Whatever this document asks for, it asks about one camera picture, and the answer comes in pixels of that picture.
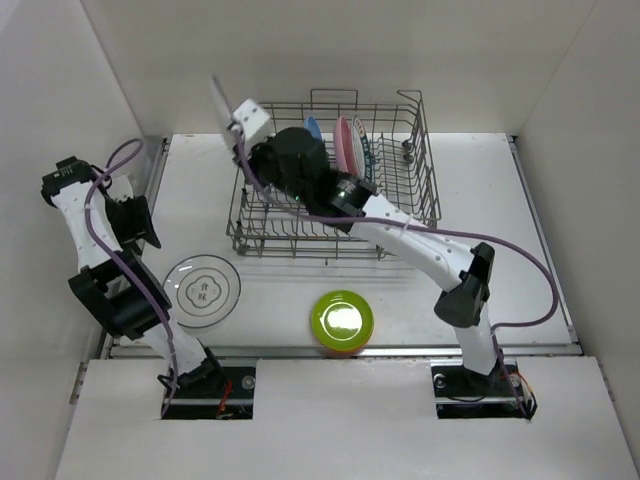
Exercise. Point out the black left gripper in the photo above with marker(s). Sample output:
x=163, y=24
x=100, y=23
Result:
x=139, y=226

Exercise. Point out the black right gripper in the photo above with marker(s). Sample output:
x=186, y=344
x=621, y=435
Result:
x=258, y=149

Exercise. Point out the white plate colourful print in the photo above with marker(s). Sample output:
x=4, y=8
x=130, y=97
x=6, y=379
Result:
x=232, y=131

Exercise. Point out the white patterned plate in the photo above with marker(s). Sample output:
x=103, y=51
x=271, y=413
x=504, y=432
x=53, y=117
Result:
x=204, y=290

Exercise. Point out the lime green plastic plate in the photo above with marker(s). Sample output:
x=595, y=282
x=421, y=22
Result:
x=342, y=320

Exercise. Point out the orange plastic plate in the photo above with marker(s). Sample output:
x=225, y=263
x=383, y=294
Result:
x=333, y=353

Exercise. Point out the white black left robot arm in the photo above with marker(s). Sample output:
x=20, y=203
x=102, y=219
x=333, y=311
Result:
x=112, y=283

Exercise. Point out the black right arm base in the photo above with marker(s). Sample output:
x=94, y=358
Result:
x=462, y=394

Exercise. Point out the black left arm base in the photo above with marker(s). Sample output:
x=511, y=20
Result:
x=232, y=399

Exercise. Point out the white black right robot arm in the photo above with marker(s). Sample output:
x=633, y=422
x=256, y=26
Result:
x=354, y=206

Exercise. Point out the blue plastic plate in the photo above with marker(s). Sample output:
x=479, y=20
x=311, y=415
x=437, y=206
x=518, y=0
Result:
x=311, y=125

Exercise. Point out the pink plastic plate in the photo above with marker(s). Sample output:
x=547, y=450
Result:
x=346, y=160

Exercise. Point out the white plate teal rim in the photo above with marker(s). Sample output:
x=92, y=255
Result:
x=365, y=160

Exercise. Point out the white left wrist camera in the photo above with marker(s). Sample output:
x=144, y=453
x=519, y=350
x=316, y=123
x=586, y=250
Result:
x=121, y=188

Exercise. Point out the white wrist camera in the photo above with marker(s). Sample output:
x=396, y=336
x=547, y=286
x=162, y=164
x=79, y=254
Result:
x=121, y=188
x=253, y=122

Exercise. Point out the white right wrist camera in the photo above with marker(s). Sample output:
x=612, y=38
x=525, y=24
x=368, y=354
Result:
x=253, y=122

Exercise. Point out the grey wire dish rack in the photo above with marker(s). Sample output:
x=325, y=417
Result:
x=402, y=170

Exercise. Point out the aluminium table frame rail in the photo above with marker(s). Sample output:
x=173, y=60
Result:
x=200, y=207

